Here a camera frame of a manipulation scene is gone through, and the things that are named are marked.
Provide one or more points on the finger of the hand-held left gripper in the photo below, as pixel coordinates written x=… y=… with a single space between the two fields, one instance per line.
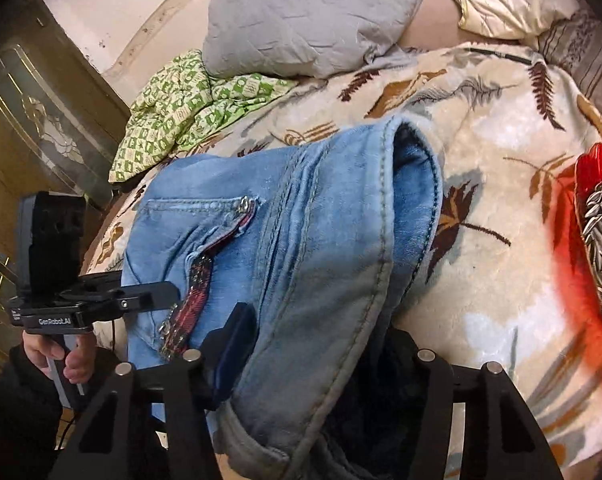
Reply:
x=148 y=294

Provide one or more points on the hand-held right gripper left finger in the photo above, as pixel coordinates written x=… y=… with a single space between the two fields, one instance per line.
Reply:
x=237 y=332

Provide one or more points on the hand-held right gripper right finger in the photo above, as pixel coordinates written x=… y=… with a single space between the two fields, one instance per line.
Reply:
x=433 y=385

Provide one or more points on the blue denim pants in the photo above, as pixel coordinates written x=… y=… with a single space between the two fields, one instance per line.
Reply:
x=306 y=260

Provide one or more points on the person's left forearm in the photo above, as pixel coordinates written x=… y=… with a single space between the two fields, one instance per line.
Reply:
x=16 y=425

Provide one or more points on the person's left hand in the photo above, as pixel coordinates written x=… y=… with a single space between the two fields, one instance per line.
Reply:
x=78 y=365

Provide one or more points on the leaf print fleece blanket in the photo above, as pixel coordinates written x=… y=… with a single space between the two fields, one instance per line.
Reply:
x=506 y=285

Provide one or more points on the green patterned cloth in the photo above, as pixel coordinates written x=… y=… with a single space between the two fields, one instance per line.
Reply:
x=181 y=105

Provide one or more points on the cream bed headboard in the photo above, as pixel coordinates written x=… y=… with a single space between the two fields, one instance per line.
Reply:
x=146 y=5

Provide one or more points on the red glass plate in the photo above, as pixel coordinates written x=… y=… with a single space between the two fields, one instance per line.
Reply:
x=598 y=170

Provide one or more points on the grey pillow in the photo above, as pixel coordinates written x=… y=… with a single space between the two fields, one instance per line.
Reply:
x=306 y=15

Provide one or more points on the tan pillow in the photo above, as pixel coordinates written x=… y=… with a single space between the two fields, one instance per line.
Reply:
x=433 y=20

